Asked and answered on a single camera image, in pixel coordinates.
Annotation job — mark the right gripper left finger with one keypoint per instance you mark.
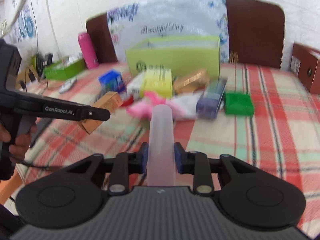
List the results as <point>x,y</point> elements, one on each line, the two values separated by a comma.
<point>124,165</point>

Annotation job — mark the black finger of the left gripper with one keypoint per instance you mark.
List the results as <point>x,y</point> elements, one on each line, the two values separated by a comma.
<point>62,109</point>

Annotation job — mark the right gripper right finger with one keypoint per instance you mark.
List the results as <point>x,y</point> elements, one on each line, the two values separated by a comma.
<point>196,164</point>

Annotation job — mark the translucent white plastic tube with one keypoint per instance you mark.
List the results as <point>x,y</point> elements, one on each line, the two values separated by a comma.
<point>161,169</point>

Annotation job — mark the purple blue long box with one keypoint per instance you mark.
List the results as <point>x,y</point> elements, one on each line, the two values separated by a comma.
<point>209,102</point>

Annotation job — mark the white pink glove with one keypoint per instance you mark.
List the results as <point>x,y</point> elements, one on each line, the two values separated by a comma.
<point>142,109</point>
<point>183,106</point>

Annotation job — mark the small orange cardboard box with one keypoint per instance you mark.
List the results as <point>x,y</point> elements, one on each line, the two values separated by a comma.
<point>105,106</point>

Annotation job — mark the red tape roll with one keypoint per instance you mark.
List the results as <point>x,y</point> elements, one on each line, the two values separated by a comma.
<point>128,101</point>

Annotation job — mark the blue plastic jar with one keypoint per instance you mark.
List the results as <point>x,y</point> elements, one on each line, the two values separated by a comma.
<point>112,81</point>

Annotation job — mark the white medicine box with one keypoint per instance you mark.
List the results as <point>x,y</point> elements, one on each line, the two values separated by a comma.
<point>134,86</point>

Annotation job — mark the gold brown box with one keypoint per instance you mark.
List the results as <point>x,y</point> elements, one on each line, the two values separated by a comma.
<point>191,82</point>

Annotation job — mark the yellow box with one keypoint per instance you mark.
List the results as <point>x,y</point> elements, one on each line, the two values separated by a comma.
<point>158,80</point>

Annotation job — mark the person left hand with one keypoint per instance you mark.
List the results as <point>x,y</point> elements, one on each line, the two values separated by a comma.
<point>21,145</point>

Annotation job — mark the white remote device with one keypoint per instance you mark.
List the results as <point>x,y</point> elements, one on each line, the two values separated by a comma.
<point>67,85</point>

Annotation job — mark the green tray box left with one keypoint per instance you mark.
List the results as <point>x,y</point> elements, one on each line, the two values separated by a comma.
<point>60,71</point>

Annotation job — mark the pink thermos bottle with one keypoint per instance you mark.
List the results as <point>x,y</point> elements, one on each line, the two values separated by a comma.
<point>88,51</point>

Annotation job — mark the plaid bed sheet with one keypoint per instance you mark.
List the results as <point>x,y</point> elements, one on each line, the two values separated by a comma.
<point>282,137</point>

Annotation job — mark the large green cardboard box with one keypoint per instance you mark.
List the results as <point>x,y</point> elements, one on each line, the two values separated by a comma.
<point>181,54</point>

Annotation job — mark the floral packaged pillow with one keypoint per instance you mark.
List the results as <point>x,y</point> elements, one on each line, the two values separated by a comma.
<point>135,22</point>

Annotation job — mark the dark brown headboard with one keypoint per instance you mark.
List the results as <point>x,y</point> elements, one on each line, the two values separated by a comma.
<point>256,33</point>

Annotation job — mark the brown cardboard box right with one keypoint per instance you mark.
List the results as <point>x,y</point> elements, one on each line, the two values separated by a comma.
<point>305,65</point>

